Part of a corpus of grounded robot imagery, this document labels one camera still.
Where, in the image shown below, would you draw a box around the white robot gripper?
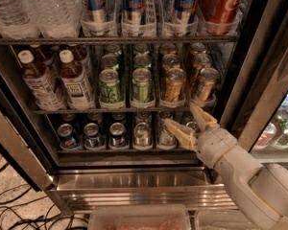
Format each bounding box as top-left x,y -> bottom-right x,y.
164,103 -> 237,169

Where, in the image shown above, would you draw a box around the orange can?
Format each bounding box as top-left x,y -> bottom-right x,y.
192,68 -> 219,101
163,68 -> 186,103
161,54 -> 180,74
188,42 -> 206,58
158,43 -> 178,56
188,54 -> 212,84

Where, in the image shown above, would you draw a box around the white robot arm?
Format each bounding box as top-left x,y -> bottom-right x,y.
164,104 -> 288,230

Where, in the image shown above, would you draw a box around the silver can front right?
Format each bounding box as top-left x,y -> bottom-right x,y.
186,121 -> 200,133

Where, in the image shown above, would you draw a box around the silver can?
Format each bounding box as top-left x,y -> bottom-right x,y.
133,123 -> 152,148
186,121 -> 200,133
158,125 -> 176,146

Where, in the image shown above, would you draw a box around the silver can front middle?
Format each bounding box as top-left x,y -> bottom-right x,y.
158,125 -> 176,146

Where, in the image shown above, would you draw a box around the silver can front left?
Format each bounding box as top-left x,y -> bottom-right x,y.
133,123 -> 152,148

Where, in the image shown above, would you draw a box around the glass fridge door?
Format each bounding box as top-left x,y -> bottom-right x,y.
218,0 -> 288,164

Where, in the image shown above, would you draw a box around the green can front right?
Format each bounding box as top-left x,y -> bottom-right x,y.
132,68 -> 152,103

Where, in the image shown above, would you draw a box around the green can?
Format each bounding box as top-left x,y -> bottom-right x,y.
99,69 -> 121,104
132,68 -> 152,103
133,55 -> 152,69
132,43 -> 150,56
105,44 -> 122,56
101,54 -> 119,71

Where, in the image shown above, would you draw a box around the blue pepsi can right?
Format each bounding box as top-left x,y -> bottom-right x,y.
109,123 -> 128,148

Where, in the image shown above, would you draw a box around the blue pepsi can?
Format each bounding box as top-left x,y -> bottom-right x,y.
84,123 -> 105,150
109,123 -> 128,148
57,124 -> 81,150

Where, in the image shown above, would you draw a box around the green can middle right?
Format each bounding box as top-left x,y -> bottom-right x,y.
133,55 -> 152,69

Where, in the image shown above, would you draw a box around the green can front left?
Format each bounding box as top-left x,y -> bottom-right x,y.
99,69 -> 121,104

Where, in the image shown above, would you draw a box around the green can back right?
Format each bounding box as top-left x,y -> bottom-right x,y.
132,43 -> 150,56

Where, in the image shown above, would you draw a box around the blue pepsi can middle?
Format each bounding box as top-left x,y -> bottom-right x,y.
84,123 -> 105,150

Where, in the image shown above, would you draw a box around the green can middle left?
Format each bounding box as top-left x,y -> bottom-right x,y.
101,54 -> 119,71

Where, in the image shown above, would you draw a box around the green can back left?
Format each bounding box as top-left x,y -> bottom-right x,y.
105,44 -> 122,56

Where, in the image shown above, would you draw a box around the stainless steel fridge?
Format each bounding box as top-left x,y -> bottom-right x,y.
0,0 -> 288,216

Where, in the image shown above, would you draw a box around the red coca cola can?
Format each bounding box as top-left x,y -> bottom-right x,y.
200,0 -> 241,35

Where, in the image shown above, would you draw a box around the blue pepsi can left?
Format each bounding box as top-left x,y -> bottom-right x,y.
57,124 -> 81,150

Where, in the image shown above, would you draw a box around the red bull can right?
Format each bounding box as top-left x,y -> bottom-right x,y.
170,0 -> 198,35

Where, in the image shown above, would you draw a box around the red bull can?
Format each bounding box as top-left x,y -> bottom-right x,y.
122,0 -> 146,36
170,0 -> 198,35
87,0 -> 108,36

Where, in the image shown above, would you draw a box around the red bull can middle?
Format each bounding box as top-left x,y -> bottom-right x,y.
122,0 -> 146,36

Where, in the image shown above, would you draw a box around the red bull can left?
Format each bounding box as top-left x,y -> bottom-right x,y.
87,0 -> 108,36

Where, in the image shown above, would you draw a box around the clear plastic bin right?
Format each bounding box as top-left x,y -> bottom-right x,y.
194,210 -> 260,230

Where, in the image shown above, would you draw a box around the clear plastic bin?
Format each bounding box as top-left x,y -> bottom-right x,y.
87,204 -> 191,230
194,210 -> 260,230

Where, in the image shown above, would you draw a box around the tea bottle front right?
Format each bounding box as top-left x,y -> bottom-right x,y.
60,50 -> 93,109

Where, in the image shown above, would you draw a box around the tea bottle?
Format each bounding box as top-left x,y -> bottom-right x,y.
18,50 -> 63,111
67,44 -> 92,81
30,44 -> 56,73
60,50 -> 93,109

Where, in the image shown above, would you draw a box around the clear plastic bin left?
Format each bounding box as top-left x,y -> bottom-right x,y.
87,204 -> 191,230

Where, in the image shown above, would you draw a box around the tea bottle back right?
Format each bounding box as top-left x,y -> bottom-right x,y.
67,44 -> 92,81

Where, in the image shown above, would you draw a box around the tea bottle front left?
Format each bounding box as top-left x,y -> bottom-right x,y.
18,50 -> 63,111

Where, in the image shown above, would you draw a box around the tea bottle back left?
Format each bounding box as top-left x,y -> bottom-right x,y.
30,44 -> 56,73

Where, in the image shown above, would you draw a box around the water bottle right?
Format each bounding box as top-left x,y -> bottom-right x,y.
33,0 -> 78,38

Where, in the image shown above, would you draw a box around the water bottle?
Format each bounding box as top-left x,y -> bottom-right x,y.
0,0 -> 39,39
33,0 -> 78,38

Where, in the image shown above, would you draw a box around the water bottle left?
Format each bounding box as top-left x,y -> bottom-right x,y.
0,0 -> 39,39

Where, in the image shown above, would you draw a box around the black floor cables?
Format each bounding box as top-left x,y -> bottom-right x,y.
0,161 -> 89,230

